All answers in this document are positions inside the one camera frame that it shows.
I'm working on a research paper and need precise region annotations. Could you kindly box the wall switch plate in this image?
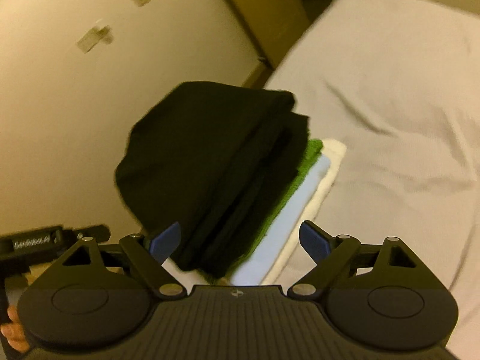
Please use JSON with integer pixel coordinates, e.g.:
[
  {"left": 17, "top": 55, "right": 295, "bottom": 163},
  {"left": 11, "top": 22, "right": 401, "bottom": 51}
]
[{"left": 76, "top": 26, "right": 113, "bottom": 54}]

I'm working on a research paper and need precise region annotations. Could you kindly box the light blue folded cloth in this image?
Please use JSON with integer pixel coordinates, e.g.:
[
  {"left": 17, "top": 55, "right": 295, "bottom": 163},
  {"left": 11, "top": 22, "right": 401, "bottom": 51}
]
[{"left": 229, "top": 154, "right": 330, "bottom": 286}]

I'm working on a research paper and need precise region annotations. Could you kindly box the black garment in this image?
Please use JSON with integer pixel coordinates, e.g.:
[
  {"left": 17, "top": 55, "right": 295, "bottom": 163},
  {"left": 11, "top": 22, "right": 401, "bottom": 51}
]
[{"left": 115, "top": 81, "right": 308, "bottom": 279}]

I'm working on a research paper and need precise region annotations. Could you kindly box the person's left hand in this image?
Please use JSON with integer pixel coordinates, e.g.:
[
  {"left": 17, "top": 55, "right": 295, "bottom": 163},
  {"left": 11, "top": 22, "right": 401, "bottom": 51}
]
[{"left": 1, "top": 305, "right": 30, "bottom": 353}]

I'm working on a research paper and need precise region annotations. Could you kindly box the wooden door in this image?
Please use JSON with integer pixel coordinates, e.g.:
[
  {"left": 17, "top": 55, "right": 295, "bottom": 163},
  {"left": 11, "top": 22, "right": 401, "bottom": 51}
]
[{"left": 226, "top": 0, "right": 332, "bottom": 69}]

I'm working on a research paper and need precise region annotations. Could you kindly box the green folded cloth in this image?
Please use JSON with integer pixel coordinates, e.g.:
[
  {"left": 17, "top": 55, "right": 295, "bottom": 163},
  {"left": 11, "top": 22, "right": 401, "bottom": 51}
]
[{"left": 228, "top": 139, "right": 324, "bottom": 273}]

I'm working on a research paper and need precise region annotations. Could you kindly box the white duvet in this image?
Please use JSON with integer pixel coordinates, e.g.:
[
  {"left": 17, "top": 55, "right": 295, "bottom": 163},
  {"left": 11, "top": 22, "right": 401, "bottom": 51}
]
[{"left": 268, "top": 0, "right": 479, "bottom": 359}]

